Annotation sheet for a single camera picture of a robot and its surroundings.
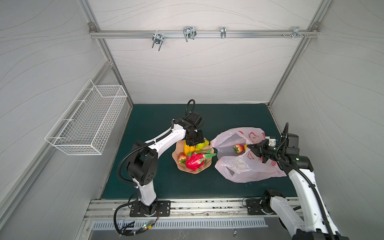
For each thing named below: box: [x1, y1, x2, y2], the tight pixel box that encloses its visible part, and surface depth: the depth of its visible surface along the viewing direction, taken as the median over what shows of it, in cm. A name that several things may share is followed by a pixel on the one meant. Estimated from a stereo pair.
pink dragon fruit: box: [185, 149, 217, 172], surface depth 82 cm
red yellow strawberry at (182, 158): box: [178, 152, 187, 164], surface depth 86 cm
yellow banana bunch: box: [184, 140, 200, 157], surface depth 92 cm
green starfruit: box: [196, 139, 210, 150], surface depth 87 cm
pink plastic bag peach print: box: [210, 127, 287, 183], surface depth 76 cm
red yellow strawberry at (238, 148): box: [233, 144, 245, 154], surface depth 93 cm
